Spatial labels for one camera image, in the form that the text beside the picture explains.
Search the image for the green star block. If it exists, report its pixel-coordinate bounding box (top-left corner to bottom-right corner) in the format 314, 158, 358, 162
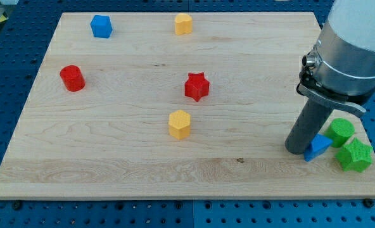
335, 138, 373, 173

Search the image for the yellow hexagon block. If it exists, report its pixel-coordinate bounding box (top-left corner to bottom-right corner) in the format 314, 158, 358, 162
168, 110, 191, 140

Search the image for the blue cube block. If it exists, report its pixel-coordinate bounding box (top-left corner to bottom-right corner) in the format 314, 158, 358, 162
90, 15, 113, 39

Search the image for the green cylinder block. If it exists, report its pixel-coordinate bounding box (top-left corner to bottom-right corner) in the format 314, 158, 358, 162
324, 118, 355, 148

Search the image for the wooden board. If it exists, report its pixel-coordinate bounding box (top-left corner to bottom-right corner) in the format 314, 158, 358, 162
0, 12, 375, 200

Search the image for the blue triangle block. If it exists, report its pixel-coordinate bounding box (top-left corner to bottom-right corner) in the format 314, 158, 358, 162
304, 134, 333, 162

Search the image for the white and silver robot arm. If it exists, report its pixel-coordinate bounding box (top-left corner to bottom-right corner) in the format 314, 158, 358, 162
285, 0, 375, 155

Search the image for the red star block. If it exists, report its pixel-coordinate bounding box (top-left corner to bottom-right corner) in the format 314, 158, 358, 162
184, 72, 210, 102

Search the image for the red cylinder block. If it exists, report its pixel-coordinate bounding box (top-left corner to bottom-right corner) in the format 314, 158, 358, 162
60, 65, 86, 92

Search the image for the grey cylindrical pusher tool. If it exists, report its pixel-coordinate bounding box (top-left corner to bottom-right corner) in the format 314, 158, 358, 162
284, 99, 333, 155

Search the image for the yellow heart block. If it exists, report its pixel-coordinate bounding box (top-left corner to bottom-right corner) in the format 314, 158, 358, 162
174, 13, 193, 35

